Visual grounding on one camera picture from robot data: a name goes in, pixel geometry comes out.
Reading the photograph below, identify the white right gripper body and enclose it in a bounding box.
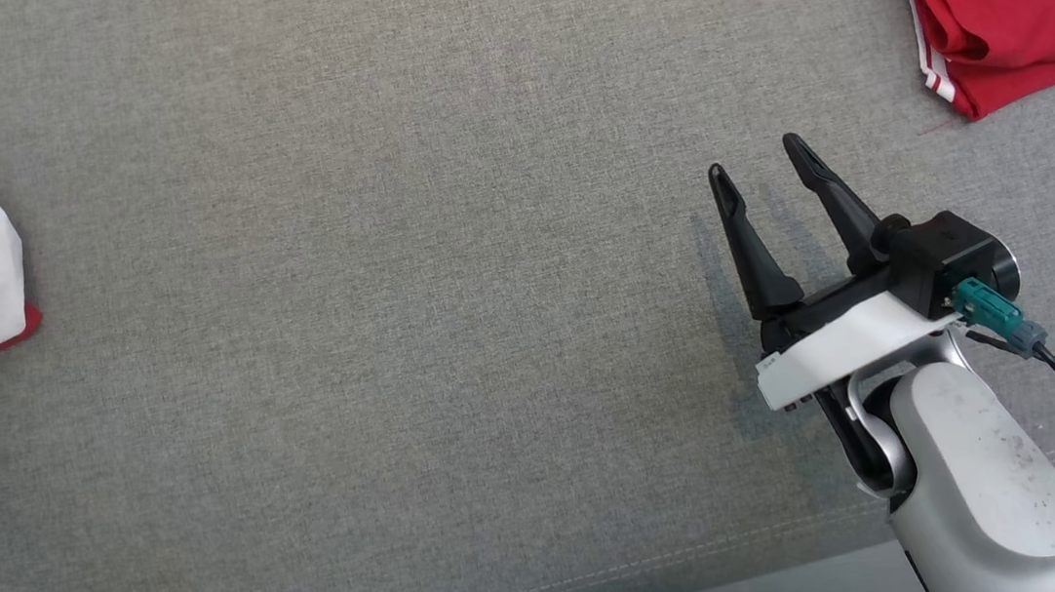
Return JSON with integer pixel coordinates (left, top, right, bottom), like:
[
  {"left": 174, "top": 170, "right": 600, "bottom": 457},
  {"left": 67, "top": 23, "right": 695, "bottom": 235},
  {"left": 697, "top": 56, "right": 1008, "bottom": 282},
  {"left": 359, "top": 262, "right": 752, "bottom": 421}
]
[{"left": 746, "top": 256, "right": 970, "bottom": 413}]

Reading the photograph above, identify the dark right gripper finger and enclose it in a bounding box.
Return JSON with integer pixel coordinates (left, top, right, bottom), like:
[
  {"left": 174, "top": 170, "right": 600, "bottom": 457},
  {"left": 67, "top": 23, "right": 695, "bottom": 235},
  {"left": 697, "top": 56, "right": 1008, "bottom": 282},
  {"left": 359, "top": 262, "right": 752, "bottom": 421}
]
[
  {"left": 782, "top": 125, "right": 888, "bottom": 280},
  {"left": 708, "top": 156, "right": 806, "bottom": 323}
]

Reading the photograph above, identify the grey fabric sofa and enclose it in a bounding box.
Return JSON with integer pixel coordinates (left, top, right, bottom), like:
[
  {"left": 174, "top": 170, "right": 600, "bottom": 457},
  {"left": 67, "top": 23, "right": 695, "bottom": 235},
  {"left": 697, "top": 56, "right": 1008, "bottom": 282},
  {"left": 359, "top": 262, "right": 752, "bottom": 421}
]
[{"left": 0, "top": 0, "right": 1055, "bottom": 592}]

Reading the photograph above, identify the teal right cable connector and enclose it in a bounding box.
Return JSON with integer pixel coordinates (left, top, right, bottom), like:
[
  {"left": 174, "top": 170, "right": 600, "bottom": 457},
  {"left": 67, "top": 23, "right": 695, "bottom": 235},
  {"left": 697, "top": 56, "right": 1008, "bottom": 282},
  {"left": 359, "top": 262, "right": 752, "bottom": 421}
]
[{"left": 951, "top": 271, "right": 1051, "bottom": 362}]

